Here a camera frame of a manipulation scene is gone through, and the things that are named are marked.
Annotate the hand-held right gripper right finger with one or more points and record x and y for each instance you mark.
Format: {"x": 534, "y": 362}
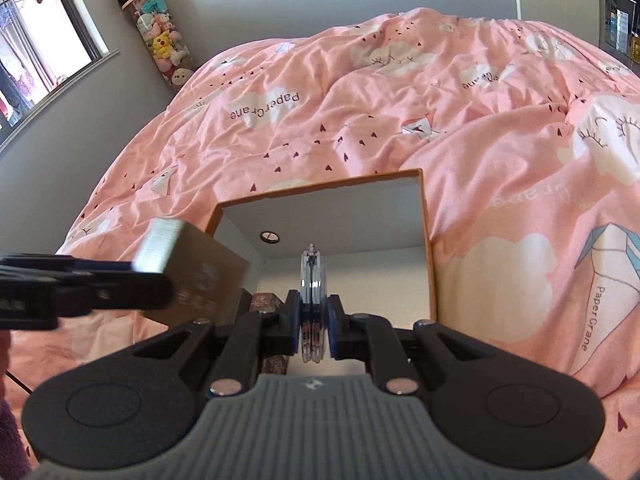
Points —
{"x": 332, "y": 321}

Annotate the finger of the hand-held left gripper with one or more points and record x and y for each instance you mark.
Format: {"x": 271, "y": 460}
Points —
{"x": 125, "y": 292}

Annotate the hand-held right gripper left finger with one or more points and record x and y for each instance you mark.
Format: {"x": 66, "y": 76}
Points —
{"x": 295, "y": 320}

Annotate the olive brown box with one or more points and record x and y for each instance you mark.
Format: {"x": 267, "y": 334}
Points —
{"x": 210, "y": 270}

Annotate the orange cardboard box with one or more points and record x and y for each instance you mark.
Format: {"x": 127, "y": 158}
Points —
{"x": 350, "y": 220}

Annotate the brown patterned small box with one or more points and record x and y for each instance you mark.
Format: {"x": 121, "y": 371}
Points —
{"x": 265, "y": 302}

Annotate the purple cloth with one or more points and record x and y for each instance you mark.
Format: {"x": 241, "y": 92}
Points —
{"x": 10, "y": 440}

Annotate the pink printed blanket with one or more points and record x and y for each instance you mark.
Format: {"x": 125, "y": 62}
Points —
{"x": 375, "y": 110}

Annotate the clear tube of plush toys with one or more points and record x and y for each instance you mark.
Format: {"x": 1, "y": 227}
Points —
{"x": 162, "y": 45}

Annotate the window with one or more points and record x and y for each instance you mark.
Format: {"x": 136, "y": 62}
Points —
{"x": 30, "y": 35}

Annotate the dark shelf with bottles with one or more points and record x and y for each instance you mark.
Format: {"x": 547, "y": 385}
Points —
{"x": 620, "y": 25}

